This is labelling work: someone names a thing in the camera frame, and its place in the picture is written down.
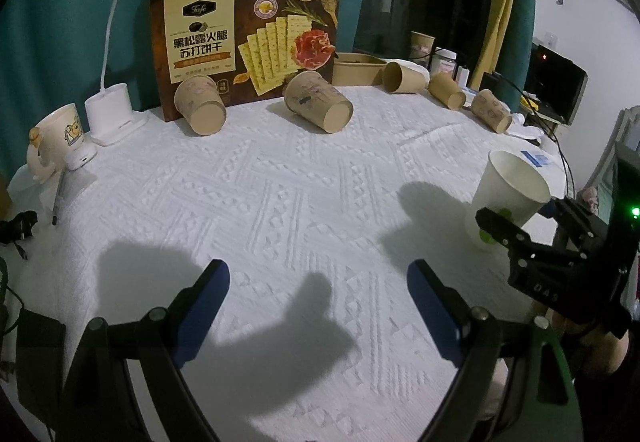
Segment black rectangular box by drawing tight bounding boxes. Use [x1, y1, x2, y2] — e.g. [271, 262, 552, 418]
[15, 308, 67, 429]

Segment white textured tablecloth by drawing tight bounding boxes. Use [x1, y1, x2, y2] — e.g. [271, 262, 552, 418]
[0, 84, 573, 442]

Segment white desk lamp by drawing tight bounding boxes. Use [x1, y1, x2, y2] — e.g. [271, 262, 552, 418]
[76, 0, 192, 148]

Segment black pen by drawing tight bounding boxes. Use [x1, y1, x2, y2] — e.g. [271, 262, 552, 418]
[51, 170, 67, 227]

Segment cream cartoon mug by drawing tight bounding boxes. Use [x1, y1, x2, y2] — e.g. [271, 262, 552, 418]
[27, 103, 85, 183]

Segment teal curtain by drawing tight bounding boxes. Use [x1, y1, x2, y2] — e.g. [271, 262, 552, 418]
[0, 0, 376, 183]

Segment black cable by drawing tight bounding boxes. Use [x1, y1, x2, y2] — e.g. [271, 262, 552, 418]
[492, 70, 577, 197]

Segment black monitor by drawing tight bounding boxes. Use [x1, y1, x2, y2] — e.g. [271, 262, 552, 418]
[525, 42, 589, 125]

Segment person's right hand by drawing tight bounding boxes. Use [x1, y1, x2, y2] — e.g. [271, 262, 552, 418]
[550, 307, 632, 379]

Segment brown cracker box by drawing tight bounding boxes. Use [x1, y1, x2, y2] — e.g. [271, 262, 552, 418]
[149, 0, 342, 123]

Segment black power plug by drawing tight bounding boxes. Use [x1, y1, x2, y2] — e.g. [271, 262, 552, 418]
[0, 210, 40, 261]

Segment blue and white packet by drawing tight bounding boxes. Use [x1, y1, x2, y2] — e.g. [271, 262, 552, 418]
[520, 149, 552, 169]

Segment clear jar with white lid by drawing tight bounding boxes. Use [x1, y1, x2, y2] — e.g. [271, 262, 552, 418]
[430, 49, 458, 81]

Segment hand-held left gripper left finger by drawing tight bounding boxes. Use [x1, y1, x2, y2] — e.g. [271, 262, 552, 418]
[55, 259, 231, 442]

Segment brown paper cup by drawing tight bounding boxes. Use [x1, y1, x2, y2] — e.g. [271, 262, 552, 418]
[427, 72, 467, 111]
[283, 70, 355, 135]
[471, 89, 513, 135]
[410, 31, 436, 63]
[173, 74, 228, 137]
[382, 61, 426, 94]

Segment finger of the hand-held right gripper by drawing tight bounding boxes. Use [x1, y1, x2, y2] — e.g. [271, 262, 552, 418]
[542, 196, 603, 249]
[475, 207, 532, 255]

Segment yellow curtain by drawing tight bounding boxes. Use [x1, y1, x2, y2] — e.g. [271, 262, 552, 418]
[470, 0, 522, 91]

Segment brown paper bowl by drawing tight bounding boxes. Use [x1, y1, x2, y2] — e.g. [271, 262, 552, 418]
[332, 52, 390, 87]

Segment small white round device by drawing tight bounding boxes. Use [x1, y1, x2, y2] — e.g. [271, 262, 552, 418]
[64, 142, 99, 171]

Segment white paper cup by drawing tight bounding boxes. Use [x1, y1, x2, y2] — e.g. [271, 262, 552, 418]
[464, 149, 552, 253]

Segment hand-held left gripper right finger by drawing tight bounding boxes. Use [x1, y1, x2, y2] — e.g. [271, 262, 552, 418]
[406, 259, 586, 442]

